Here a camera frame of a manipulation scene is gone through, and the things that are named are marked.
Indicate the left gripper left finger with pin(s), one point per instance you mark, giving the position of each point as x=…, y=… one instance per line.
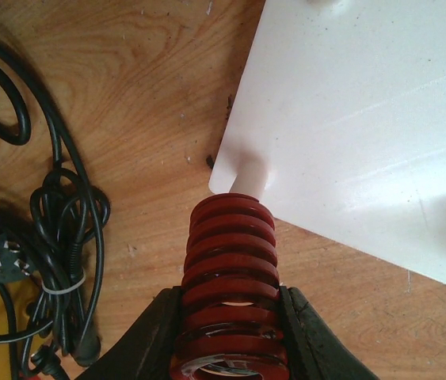
x=145, y=350

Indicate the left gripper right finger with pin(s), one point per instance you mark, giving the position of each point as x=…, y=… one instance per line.
x=314, y=352

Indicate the large red spring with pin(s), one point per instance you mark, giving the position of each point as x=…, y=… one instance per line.
x=230, y=294

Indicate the white peg board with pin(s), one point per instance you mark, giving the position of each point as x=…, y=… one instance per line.
x=339, y=126

